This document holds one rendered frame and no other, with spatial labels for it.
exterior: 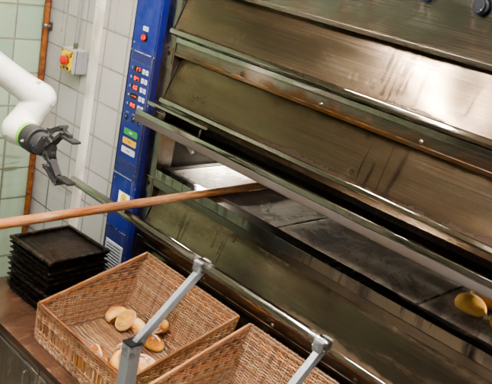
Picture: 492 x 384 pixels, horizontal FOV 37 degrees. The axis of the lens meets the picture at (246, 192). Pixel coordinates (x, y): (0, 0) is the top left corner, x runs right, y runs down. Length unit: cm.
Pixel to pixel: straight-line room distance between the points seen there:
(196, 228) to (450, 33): 122
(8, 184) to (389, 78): 210
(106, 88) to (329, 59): 118
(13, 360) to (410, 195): 159
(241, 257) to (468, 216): 90
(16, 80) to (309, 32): 97
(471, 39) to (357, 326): 92
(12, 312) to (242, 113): 119
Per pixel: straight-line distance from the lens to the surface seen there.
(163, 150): 291
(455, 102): 206
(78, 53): 324
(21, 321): 296
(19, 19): 348
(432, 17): 212
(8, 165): 365
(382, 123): 218
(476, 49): 205
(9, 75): 256
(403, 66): 216
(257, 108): 251
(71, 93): 338
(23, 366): 286
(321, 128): 234
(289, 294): 249
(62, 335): 267
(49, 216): 230
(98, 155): 323
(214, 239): 272
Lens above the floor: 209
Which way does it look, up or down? 19 degrees down
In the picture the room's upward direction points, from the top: 12 degrees clockwise
